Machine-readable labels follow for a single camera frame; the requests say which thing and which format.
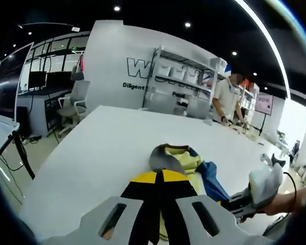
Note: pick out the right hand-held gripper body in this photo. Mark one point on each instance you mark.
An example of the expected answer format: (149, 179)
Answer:
(266, 183)

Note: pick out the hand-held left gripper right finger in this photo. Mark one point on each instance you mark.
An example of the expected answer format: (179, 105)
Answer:
(193, 222)

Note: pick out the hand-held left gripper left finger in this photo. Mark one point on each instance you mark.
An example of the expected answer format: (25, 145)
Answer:
(112, 222)

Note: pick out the yellow blue grey garment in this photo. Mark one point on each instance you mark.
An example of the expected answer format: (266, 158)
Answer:
(211, 178)

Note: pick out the person's right hand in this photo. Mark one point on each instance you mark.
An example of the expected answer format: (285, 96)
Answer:
(280, 204)

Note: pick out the black curved object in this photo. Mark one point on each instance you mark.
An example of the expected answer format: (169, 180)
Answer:
(278, 161)

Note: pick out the small white device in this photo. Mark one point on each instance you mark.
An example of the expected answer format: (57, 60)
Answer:
(265, 158)

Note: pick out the grey mesh chair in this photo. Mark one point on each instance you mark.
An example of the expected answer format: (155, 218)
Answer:
(280, 228)

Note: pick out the pink sign on stand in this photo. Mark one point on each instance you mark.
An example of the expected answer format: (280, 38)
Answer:
(264, 103)

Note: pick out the grey office chair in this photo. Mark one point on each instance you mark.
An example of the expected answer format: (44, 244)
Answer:
(74, 104)

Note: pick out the metal storage shelf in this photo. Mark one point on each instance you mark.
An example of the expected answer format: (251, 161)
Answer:
(178, 86)

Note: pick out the white storage box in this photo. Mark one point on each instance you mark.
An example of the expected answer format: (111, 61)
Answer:
(218, 63)

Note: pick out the white storage bin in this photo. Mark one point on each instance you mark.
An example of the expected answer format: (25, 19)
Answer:
(165, 71)
(178, 74)
(192, 77)

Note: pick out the grey office desk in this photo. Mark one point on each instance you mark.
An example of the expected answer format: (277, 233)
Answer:
(40, 112)

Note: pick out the ceiling light strip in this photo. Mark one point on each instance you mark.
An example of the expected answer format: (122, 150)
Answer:
(270, 43)

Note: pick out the grey hanging bag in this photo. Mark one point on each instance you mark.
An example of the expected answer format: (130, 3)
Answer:
(77, 74)

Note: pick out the black desktop monitor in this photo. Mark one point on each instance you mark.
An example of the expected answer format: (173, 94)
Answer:
(38, 80)

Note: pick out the pink hanging item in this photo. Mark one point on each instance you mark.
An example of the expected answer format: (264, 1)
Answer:
(81, 62)

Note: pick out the large display screen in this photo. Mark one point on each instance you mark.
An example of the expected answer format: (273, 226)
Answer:
(7, 84)

